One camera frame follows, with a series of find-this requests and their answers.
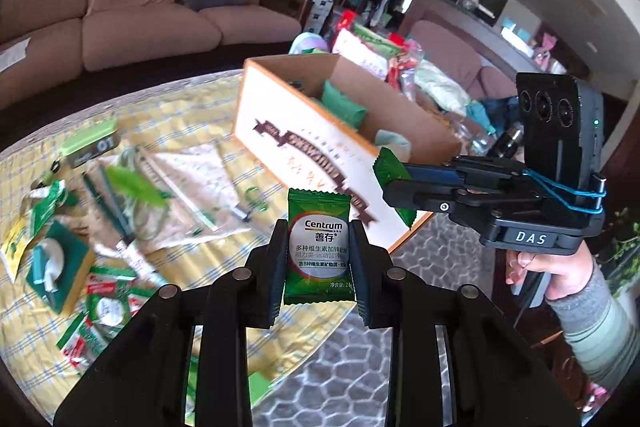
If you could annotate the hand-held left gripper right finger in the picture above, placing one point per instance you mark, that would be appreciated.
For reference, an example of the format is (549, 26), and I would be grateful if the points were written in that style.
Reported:
(361, 287)

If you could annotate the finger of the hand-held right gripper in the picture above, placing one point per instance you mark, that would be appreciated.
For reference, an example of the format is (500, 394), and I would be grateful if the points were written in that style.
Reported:
(430, 199)
(435, 176)

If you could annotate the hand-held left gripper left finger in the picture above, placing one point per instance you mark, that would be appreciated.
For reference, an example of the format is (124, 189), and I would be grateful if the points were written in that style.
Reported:
(276, 287)

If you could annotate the green vitamin sachet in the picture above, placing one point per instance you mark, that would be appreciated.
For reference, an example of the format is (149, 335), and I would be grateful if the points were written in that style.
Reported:
(320, 257)
(387, 167)

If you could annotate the printed cardboard box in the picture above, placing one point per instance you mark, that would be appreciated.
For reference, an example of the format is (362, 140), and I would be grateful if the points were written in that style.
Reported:
(300, 137)

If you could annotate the green yellow sponge pack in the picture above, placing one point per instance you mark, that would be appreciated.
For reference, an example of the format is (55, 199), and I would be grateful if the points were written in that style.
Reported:
(65, 247)

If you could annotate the person's right forearm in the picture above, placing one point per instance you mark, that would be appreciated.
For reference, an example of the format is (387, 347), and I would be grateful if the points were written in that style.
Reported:
(595, 322)

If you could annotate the grey pebble pattern desktop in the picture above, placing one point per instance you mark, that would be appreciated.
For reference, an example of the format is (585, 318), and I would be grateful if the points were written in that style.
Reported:
(440, 257)

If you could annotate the person's right hand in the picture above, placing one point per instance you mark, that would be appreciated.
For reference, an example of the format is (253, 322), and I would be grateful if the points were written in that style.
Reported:
(565, 272)

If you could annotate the pale green plastic bag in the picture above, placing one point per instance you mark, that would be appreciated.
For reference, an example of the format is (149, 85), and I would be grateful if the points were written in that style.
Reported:
(392, 143)

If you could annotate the yellow plaid cloth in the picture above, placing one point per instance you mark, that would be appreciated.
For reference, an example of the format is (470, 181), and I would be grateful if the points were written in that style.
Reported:
(210, 267)

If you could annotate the pale green cloth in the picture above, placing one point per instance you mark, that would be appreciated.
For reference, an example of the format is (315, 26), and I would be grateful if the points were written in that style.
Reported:
(442, 87)

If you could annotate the green pillow packet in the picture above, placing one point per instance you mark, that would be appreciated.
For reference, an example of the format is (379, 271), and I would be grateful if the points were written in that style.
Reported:
(345, 104)

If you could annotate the trailing green houseplant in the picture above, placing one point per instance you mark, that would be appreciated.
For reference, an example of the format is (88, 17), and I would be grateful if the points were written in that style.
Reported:
(622, 247)

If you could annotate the brown armchair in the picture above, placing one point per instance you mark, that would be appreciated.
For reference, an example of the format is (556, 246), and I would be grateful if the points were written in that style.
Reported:
(440, 42)

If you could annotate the clear printed zip bag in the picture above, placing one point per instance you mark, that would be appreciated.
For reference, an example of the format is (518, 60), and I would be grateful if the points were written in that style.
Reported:
(195, 179)

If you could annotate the long white wrapped stick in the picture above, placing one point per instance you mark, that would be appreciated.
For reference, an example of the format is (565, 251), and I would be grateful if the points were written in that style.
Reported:
(176, 190)

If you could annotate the pile of snack packets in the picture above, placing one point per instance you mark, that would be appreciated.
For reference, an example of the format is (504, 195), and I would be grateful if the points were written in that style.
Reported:
(370, 49)

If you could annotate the white green printed tube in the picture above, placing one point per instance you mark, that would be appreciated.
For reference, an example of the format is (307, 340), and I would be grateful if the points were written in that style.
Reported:
(135, 259)

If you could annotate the pile of green sachets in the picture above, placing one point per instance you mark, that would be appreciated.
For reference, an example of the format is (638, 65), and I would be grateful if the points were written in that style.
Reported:
(107, 307)

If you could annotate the green leaf clip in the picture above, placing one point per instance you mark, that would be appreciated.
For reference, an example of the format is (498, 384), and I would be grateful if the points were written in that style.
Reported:
(132, 187)

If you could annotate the dark green pen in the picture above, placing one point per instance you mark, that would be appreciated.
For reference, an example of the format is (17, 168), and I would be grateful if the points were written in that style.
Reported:
(117, 203)
(105, 207)

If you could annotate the white blue carton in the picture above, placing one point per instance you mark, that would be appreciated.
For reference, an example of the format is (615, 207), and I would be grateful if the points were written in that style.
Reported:
(319, 9)

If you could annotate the green tin case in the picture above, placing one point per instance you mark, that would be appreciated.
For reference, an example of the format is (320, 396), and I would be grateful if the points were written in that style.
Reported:
(90, 142)

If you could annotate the crumpled green white packet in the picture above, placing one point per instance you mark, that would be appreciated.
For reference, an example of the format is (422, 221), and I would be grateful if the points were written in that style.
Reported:
(47, 204)

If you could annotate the yellow packet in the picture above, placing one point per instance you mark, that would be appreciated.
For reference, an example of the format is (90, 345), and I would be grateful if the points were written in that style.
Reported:
(15, 247)

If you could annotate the brown sofa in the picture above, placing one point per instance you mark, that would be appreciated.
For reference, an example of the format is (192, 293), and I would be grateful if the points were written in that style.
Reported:
(140, 22)

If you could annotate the paper sheets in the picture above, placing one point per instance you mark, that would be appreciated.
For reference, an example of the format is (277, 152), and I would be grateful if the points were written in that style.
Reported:
(12, 54)

